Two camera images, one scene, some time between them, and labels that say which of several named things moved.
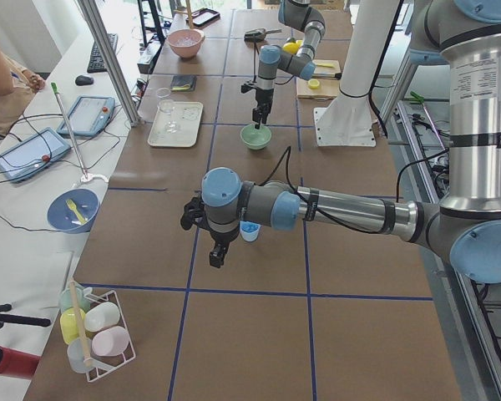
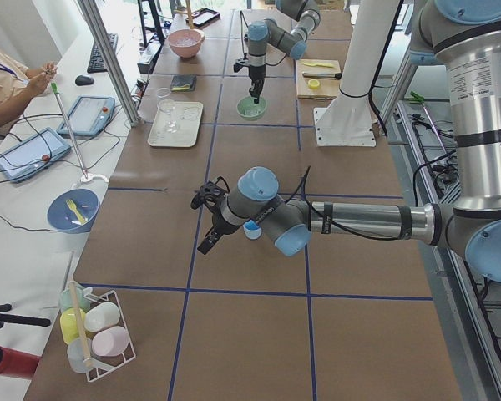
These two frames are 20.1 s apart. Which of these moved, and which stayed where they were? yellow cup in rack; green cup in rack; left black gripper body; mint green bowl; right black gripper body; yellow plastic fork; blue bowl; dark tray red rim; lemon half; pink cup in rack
Moved: mint green bowl; right black gripper body; left black gripper body
Stayed: pink cup in rack; yellow plastic fork; green cup in rack; yellow cup in rack; blue bowl; dark tray red rim; lemon half
